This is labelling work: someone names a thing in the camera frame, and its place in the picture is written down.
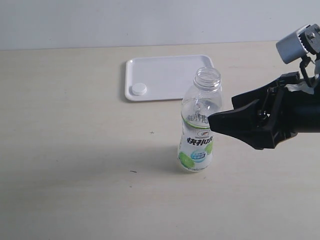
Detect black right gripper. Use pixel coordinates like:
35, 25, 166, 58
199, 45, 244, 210
208, 72, 320, 150

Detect clear plastic water bottle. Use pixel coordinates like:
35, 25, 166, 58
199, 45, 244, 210
177, 67, 223, 173

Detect white bottle cap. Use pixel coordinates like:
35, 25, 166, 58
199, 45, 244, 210
131, 82, 147, 96

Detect white rectangular tray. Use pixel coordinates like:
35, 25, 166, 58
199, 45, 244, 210
124, 54, 214, 102

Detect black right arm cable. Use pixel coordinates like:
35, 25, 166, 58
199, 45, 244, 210
299, 56, 320, 88

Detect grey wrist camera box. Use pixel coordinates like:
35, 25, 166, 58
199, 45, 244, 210
276, 24, 320, 64

